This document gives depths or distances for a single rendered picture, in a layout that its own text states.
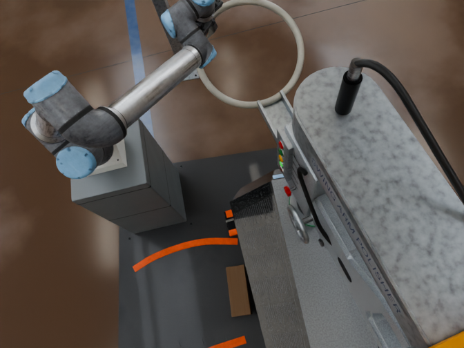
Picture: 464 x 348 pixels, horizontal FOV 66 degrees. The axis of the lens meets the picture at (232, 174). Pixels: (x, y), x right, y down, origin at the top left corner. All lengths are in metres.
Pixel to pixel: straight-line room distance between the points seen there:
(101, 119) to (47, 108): 0.14
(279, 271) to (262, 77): 1.79
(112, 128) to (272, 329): 1.17
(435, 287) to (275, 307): 1.03
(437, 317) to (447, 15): 3.05
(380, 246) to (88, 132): 0.79
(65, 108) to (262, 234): 1.10
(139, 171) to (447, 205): 1.42
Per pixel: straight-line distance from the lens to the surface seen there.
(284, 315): 1.74
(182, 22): 1.42
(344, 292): 1.68
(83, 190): 1.98
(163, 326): 2.59
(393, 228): 0.84
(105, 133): 1.08
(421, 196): 0.88
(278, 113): 1.62
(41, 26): 4.15
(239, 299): 2.37
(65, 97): 1.07
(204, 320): 2.52
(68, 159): 1.65
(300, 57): 1.69
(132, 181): 1.88
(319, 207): 1.16
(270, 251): 1.76
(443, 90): 3.20
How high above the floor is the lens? 2.49
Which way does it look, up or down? 68 degrees down
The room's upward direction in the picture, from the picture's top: 19 degrees counter-clockwise
